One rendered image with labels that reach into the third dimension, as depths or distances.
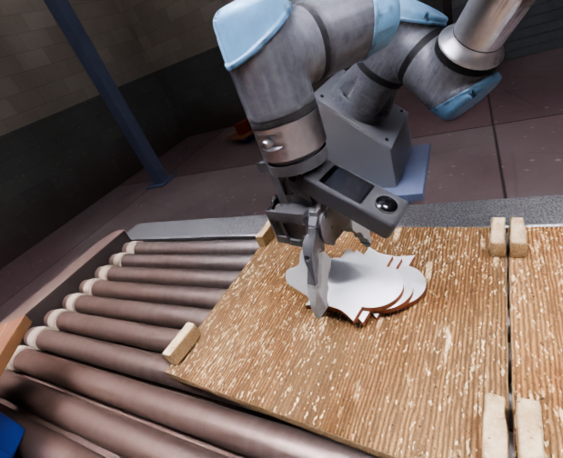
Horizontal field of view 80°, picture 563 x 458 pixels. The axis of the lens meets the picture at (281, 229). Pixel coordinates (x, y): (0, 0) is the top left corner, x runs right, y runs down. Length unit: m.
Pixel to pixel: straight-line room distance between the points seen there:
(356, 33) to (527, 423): 0.38
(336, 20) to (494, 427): 0.38
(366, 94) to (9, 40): 5.26
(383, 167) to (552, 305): 0.48
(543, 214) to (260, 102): 0.47
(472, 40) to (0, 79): 5.25
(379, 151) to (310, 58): 0.49
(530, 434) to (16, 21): 5.91
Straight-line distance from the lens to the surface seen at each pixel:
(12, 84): 5.55
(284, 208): 0.42
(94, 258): 1.01
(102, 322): 0.78
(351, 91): 0.83
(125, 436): 0.55
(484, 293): 0.49
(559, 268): 0.53
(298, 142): 0.35
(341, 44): 0.38
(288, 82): 0.34
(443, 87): 0.72
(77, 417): 0.63
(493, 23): 0.68
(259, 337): 0.50
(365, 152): 0.83
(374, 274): 0.48
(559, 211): 0.66
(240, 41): 0.34
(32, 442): 0.67
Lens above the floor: 1.29
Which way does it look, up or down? 30 degrees down
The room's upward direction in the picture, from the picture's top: 22 degrees counter-clockwise
